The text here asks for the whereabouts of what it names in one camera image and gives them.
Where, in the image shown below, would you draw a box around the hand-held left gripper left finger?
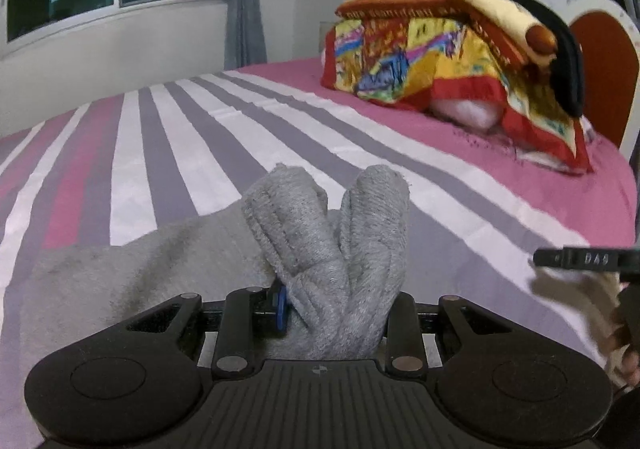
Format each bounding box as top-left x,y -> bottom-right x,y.
125,285 -> 290,378

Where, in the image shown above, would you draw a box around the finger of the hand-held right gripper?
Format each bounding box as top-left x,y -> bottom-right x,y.
533,248 -> 565,271

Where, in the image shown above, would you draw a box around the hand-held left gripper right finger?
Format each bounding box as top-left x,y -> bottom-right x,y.
384,293 -> 511,375

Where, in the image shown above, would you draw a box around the grey pants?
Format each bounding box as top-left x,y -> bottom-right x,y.
20,164 -> 411,375

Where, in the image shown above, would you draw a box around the person's right hand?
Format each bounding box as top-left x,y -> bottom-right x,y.
597,279 -> 640,382

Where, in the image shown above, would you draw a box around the white pillow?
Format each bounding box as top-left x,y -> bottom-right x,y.
430,96 -> 504,130

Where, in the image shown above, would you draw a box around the black garment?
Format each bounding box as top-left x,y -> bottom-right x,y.
410,0 -> 586,118

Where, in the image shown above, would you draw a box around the bed with striped sheet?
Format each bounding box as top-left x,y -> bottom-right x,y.
0,56 -> 639,449

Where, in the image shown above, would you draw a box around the colourful red-edged quilt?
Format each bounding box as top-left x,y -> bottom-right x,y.
320,0 -> 596,174

